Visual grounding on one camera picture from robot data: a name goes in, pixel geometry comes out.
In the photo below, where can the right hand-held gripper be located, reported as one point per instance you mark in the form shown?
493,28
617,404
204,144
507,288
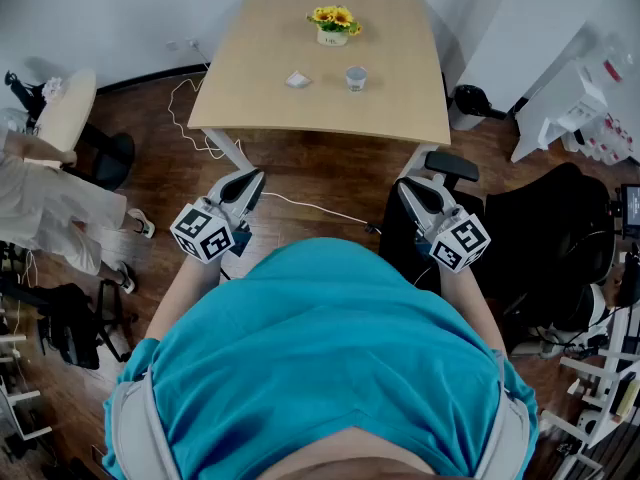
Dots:
450,233

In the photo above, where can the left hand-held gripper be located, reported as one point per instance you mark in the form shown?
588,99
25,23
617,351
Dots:
235,203

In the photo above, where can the white paper piece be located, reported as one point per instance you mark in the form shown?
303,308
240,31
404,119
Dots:
298,79

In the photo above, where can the clear glass cup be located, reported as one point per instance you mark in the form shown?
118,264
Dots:
356,79

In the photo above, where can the person's left forearm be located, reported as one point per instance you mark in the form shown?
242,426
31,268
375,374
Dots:
185,293

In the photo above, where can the person's right forearm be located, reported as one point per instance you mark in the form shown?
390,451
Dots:
472,303

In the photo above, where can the white table leg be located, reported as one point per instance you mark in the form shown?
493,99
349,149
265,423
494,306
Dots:
227,148
420,158

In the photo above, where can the black office chair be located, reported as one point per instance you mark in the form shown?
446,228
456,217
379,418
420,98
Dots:
545,228

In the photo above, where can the black bag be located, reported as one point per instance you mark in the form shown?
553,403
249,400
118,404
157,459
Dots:
470,100

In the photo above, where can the black and white chair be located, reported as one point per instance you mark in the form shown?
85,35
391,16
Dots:
590,308

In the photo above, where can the person's teal shirt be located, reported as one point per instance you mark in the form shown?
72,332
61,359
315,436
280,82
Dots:
320,343

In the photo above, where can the white shelf unit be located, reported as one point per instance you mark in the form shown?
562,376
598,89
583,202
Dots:
575,103

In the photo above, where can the small black screen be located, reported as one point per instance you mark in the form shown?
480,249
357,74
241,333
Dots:
631,210

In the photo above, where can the row of red-label bottles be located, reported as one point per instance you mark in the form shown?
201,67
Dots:
610,140

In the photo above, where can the round white side table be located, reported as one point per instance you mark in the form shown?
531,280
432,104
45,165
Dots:
65,108

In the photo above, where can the sunflowers in white pot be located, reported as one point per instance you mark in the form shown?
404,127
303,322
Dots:
334,25

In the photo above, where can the white metal rack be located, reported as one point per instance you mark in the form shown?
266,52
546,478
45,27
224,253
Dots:
610,368

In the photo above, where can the white flower bunch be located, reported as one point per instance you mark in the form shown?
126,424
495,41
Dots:
51,88

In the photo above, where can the person's bare neck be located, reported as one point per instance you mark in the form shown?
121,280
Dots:
345,453

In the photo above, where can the white wall outlet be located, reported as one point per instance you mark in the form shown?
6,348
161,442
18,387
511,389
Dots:
192,43

